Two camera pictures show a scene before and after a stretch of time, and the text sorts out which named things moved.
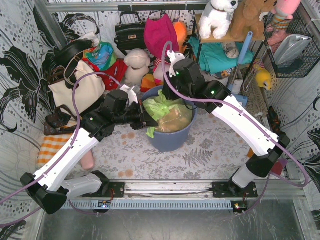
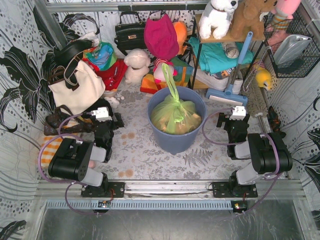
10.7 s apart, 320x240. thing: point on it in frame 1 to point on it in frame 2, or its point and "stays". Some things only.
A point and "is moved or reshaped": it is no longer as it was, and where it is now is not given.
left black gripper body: (139, 116) to (116, 121)
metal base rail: (277, 189) stays
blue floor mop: (242, 99) stays
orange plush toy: (181, 32) stays
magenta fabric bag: (158, 31) stays
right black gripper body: (167, 92) to (222, 120)
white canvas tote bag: (88, 89) stays
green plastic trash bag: (171, 115) is moved or reshaped
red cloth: (113, 76) stays
